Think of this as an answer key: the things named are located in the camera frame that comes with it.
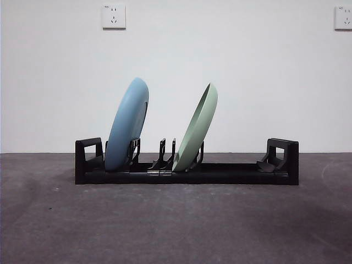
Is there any pale green plate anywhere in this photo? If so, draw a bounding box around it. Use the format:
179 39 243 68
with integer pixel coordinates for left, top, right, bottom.
172 81 218 173

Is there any pale blue plate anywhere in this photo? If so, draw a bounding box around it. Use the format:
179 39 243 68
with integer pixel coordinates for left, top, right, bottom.
104 76 150 173

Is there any black plastic plate rack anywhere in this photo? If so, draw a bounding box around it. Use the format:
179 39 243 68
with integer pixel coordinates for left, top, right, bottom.
75 136 300 185

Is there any white wall socket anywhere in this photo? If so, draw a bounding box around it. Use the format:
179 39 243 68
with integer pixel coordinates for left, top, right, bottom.
102 4 127 30
334 5 352 31

